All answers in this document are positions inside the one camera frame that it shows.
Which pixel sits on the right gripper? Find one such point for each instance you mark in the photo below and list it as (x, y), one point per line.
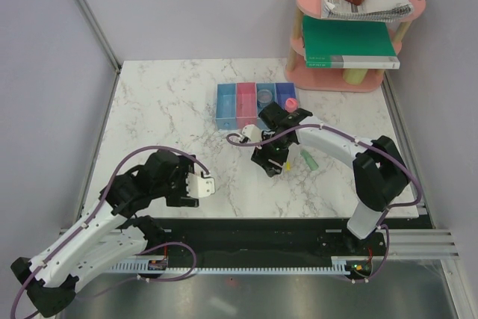
(261, 155)

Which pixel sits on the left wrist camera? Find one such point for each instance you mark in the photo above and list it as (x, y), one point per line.
(199, 186)

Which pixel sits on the pink correction tape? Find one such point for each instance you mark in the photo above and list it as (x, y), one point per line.
(275, 163)

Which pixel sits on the pink cap glue bottle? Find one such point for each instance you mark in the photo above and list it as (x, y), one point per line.
(291, 104)

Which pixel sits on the pink drawer bin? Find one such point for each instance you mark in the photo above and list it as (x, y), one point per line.
(246, 104)

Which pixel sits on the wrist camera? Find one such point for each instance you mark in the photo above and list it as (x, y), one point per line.
(251, 134)
(199, 186)

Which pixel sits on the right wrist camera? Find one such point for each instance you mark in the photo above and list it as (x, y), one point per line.
(251, 134)

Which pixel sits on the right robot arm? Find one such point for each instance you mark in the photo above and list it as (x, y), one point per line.
(378, 168)

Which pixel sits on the yellow foam roll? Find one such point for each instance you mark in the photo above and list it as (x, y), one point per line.
(354, 76)

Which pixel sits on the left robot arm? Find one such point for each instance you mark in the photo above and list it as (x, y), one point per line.
(110, 230)

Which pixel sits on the grey spiral notebook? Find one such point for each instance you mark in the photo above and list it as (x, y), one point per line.
(366, 10)

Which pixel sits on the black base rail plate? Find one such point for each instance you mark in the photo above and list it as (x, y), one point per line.
(268, 242)

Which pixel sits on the clear paperclip jar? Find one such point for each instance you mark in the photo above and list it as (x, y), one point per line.
(264, 98)

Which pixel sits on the green book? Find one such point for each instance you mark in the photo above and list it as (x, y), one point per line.
(334, 44)

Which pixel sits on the green highlighter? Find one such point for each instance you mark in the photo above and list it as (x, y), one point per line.
(309, 160)

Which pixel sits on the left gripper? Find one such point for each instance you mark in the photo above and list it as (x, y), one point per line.
(187, 164)

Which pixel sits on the white cable duct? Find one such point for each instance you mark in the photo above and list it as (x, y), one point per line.
(148, 266)

